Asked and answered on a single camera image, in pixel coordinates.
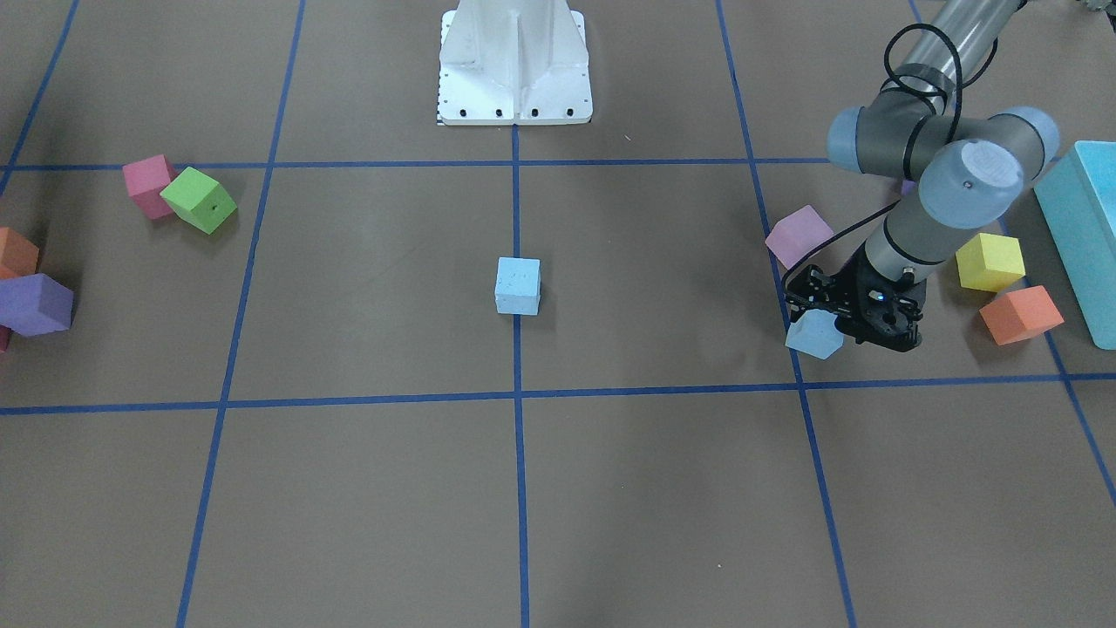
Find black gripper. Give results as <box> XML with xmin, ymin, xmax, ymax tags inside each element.
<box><xmin>786</xmin><ymin>247</ymin><xmax>925</xmax><ymax>352</ymax></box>

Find light blue foam cube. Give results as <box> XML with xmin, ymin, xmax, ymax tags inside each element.
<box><xmin>785</xmin><ymin>309</ymin><xmax>846</xmax><ymax>360</ymax></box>
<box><xmin>493</xmin><ymin>257</ymin><xmax>541</xmax><ymax>317</ymax></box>

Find second grey robot arm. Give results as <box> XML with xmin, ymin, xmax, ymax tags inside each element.
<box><xmin>782</xmin><ymin>1</ymin><xmax>1061</xmax><ymax>352</ymax></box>

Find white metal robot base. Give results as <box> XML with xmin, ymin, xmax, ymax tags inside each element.
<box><xmin>436</xmin><ymin>1</ymin><xmax>594</xmax><ymax>126</ymax></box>

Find lilac pink foam cube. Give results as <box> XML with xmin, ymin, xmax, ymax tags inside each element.
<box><xmin>764</xmin><ymin>204</ymin><xmax>834</xmax><ymax>270</ymax></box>

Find yellow foam cube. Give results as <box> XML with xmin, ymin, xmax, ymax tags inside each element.
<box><xmin>954</xmin><ymin>232</ymin><xmax>1027</xmax><ymax>293</ymax></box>

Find orange foam cube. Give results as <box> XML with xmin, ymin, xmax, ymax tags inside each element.
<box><xmin>0</xmin><ymin>228</ymin><xmax>40</xmax><ymax>281</ymax></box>
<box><xmin>979</xmin><ymin>286</ymin><xmax>1065</xmax><ymax>346</ymax></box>

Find large cyan foam block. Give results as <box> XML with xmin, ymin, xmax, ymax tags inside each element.
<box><xmin>1035</xmin><ymin>141</ymin><xmax>1115</xmax><ymax>351</ymax></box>

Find brown paper table cover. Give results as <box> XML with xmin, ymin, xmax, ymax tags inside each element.
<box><xmin>3</xmin><ymin>1</ymin><xmax>1115</xmax><ymax>627</ymax></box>

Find green foam cube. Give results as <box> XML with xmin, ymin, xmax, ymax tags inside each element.
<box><xmin>160</xmin><ymin>167</ymin><xmax>238</xmax><ymax>235</ymax></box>

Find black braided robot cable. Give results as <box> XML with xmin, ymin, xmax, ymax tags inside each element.
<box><xmin>781</xmin><ymin>23</ymin><xmax>964</xmax><ymax>302</ymax></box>

